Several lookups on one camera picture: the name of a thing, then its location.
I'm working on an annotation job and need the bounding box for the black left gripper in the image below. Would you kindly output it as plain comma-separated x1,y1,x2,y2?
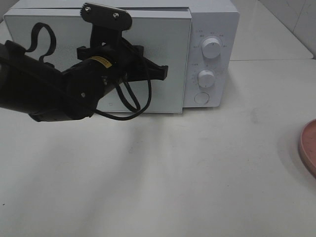
62,43,168,109

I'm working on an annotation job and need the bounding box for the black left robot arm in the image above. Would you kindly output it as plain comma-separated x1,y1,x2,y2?
0,40,168,122

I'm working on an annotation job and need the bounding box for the pink round plate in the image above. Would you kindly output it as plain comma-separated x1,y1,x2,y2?
299,119,316,178

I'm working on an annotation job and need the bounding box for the white microwave door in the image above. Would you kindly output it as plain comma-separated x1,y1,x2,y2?
4,8,191,113

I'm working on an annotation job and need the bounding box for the white microwave oven body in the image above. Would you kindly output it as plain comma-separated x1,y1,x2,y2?
5,0,239,109

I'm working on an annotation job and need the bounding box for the white round door button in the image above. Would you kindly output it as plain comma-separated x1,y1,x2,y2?
194,92,209,105

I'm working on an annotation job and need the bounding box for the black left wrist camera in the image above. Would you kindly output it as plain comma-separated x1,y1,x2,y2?
80,2,132,48

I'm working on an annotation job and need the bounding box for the white round knob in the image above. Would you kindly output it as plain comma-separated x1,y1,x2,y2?
197,70,216,88
200,36,222,59

